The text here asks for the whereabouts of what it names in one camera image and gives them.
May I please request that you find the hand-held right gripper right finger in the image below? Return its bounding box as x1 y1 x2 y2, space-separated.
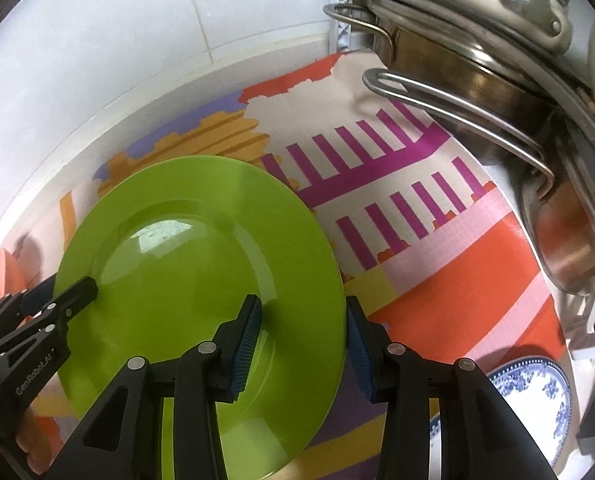
345 295 561 480

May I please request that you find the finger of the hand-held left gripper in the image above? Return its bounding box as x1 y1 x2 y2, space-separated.
0 276 100 361
0 274 58 341

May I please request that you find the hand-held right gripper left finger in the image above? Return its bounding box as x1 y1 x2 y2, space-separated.
52 294 264 480

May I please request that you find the green plate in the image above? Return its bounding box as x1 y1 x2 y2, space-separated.
52 156 347 468

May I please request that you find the colourful patterned mat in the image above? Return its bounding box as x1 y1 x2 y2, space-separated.
0 49 565 480

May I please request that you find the blue and white plate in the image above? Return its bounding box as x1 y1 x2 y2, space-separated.
430 357 573 473

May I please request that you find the white plastic rack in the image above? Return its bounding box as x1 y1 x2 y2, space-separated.
330 0 393 55

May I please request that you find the copper-bottom pan with long handle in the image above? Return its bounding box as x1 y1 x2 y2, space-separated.
362 69 595 297

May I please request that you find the steel pot with loop handle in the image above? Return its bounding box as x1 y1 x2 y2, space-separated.
322 0 561 158

